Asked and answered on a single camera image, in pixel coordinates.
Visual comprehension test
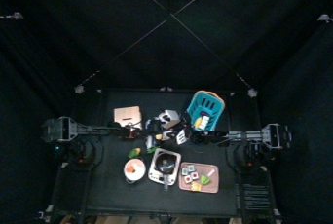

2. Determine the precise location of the white box with black stripes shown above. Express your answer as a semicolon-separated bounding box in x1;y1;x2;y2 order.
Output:
174;128;190;146

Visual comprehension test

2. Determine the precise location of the black and white toy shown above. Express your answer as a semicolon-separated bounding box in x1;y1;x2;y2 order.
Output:
156;109;182;129

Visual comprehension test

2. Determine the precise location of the teal basket with orange rim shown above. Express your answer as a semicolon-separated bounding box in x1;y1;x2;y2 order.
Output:
186;90;226;132

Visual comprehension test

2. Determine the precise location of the yellow and white toy package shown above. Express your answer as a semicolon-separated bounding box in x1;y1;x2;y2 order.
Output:
192;115;213;131

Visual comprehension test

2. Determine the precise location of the small bottle with green cap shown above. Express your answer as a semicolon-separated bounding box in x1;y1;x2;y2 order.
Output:
144;135;158;155

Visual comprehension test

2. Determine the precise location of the brown cardboard box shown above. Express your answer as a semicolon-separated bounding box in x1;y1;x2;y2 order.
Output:
114;105;143;129

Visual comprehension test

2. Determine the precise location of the black toy frying pan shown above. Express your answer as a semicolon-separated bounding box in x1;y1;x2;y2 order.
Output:
154;153;178;192

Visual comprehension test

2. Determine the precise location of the green and yellow toy corn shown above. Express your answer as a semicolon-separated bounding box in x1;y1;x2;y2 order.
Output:
127;147;143;160

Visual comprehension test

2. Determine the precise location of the white toy stove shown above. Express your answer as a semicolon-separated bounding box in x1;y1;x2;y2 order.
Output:
147;147;182;187

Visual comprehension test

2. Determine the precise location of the white toy pot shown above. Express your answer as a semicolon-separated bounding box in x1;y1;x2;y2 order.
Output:
122;157;148;184

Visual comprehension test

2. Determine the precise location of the pink cutting board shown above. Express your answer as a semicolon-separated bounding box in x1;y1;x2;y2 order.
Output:
178;161;221;194

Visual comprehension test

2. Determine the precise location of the white text label sticker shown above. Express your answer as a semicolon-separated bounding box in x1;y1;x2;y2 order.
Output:
242;182;270;211

